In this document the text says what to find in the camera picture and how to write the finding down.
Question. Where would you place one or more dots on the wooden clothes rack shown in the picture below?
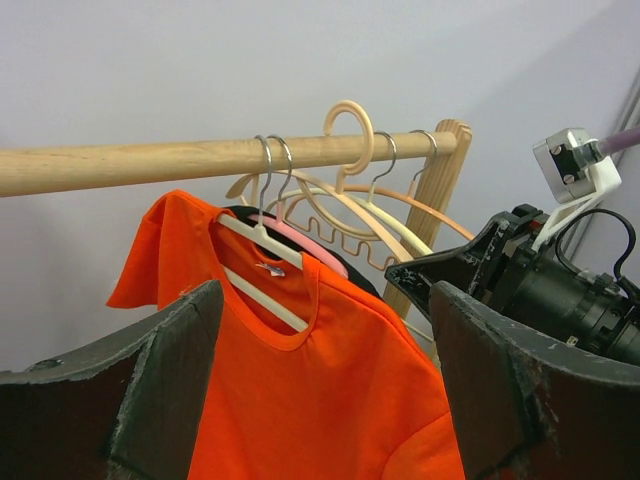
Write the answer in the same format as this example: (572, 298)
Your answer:
(67, 214)

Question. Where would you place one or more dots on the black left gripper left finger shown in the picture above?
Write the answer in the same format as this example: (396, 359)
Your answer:
(126, 406)

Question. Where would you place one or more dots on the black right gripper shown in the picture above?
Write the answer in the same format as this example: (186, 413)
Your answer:
(538, 287)

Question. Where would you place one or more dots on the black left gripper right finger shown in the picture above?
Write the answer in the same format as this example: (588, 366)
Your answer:
(527, 406)

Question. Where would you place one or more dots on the pink hanger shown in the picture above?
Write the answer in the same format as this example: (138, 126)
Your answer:
(277, 225)

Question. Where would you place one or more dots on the beige wooden hanger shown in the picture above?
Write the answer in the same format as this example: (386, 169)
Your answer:
(383, 228)

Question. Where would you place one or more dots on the black orange t shirt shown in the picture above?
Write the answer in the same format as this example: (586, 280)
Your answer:
(360, 275)

